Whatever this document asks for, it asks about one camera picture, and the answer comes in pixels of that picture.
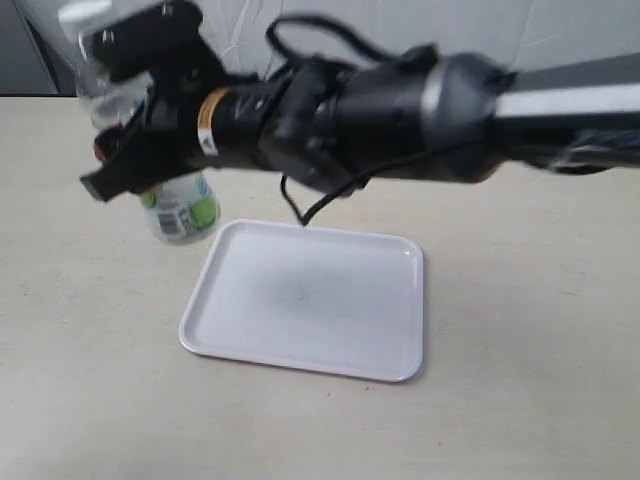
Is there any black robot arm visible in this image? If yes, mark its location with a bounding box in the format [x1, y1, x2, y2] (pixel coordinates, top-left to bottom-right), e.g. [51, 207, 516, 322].
[82, 47, 639, 202]

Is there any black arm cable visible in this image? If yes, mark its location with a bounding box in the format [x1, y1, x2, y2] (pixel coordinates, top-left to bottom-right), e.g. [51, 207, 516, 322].
[264, 17, 511, 229]

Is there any clear plastic drink bottle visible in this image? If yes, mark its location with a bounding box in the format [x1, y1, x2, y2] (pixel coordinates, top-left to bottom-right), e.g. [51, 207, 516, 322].
[58, 1, 220, 245]

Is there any white rectangular plastic tray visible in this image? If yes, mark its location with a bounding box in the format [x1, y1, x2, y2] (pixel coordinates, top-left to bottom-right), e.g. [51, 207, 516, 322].
[179, 219, 425, 383]

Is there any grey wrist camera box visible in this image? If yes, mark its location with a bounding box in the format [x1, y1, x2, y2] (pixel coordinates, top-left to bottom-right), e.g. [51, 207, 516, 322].
[80, 1, 225, 83]

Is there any white wrinkled backdrop curtain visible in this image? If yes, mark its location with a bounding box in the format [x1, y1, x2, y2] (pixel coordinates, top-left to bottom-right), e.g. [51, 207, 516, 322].
[1, 1, 639, 96]

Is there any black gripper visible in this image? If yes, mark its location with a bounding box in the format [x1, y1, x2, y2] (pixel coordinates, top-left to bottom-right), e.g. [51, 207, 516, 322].
[81, 70, 228, 202]

